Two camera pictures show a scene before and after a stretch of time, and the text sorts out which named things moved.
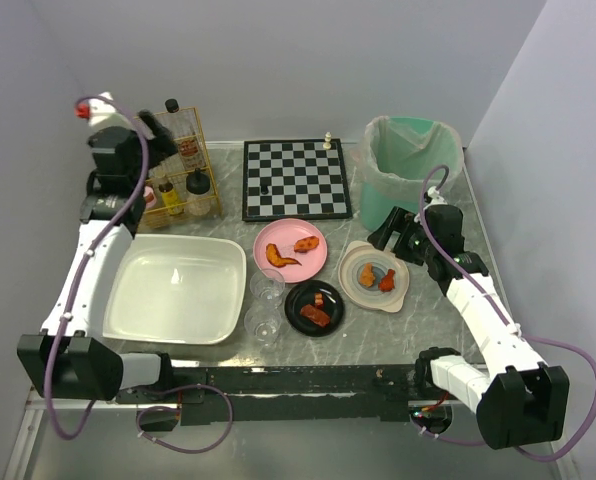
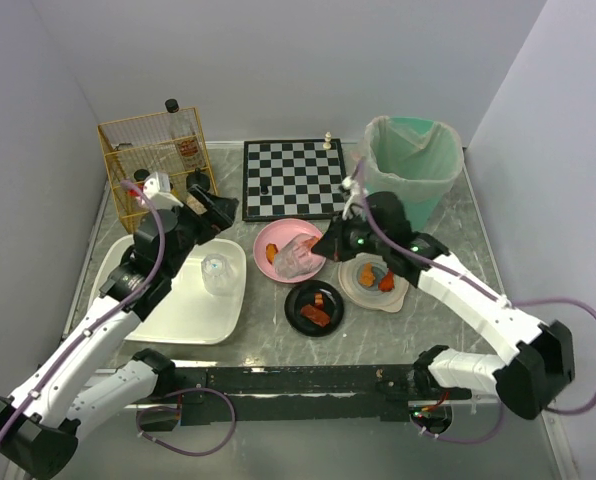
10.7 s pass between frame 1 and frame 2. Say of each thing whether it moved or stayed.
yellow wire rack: stayed
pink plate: stayed
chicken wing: stayed
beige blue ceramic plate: stayed
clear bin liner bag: stayed
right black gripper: moved
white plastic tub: stayed
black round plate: stayed
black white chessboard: stayed
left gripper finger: moved
